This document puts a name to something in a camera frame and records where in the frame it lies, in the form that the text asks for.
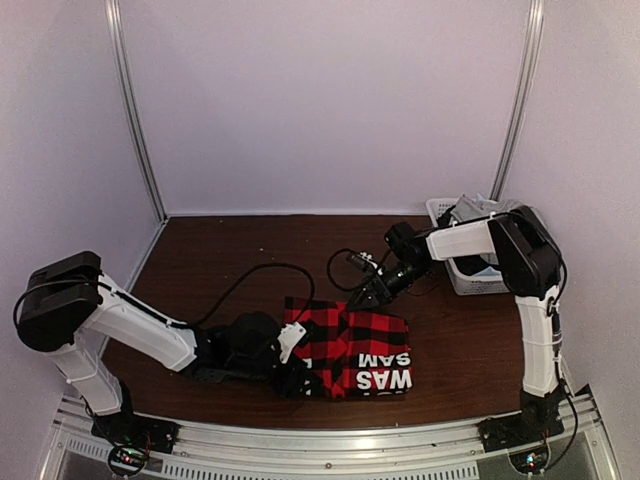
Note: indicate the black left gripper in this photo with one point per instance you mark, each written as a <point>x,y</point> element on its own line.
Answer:
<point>294,376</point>

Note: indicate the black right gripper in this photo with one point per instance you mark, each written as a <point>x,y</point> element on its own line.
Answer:
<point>376,289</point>

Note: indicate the red black plaid shirt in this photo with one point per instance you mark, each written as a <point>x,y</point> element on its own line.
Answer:
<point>344,354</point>

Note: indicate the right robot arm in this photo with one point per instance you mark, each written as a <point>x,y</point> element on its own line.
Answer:
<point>532,269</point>

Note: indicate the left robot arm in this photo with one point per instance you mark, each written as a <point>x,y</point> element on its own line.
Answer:
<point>65,300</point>

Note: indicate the white plastic laundry basket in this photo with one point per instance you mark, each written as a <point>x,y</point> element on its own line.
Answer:
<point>484,282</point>

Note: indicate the grey shirt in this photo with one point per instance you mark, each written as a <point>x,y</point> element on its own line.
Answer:
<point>469,208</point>

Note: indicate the left circuit board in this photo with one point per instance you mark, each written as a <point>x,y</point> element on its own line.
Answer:
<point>126,461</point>

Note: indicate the circuit board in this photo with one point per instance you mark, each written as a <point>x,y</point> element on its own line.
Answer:
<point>530,461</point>
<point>126,461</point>

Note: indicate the right circuit board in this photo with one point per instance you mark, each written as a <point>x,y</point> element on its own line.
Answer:
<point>530,461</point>

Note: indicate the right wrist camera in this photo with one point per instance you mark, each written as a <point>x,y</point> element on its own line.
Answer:
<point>403,241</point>

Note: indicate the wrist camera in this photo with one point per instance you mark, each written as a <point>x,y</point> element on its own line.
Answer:
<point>403,241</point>
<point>256,336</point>

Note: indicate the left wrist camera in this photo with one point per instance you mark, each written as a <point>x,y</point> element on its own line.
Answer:
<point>256,336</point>

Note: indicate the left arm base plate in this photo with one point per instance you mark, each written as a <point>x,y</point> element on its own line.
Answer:
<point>133,430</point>

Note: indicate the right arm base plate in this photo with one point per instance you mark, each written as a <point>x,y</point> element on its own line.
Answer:
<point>517,429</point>

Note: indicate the aluminium front rail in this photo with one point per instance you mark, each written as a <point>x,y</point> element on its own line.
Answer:
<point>449,450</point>

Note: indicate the aluminium corner post right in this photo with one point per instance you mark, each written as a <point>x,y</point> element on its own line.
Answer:
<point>528,66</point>

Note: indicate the aluminium corner post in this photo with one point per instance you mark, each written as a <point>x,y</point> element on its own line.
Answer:
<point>131,109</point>
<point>528,66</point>

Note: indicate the aluminium corner post left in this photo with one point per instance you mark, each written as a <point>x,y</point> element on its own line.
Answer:
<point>131,109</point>

